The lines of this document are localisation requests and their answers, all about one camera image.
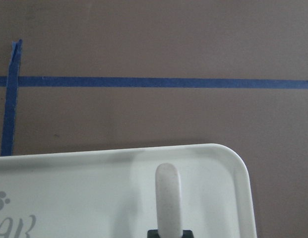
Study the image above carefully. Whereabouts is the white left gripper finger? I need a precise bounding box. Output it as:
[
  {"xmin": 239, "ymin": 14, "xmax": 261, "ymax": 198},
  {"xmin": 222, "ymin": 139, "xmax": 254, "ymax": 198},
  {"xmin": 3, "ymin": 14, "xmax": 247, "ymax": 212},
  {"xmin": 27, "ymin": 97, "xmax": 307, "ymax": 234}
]
[{"xmin": 155, "ymin": 163, "xmax": 183, "ymax": 238}]

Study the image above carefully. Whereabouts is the pale green bear tray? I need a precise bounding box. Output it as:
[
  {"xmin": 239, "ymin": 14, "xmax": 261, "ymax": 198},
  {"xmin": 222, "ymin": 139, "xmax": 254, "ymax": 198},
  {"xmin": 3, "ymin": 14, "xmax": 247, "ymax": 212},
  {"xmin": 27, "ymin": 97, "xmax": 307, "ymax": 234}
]
[{"xmin": 0, "ymin": 144, "xmax": 257, "ymax": 238}]

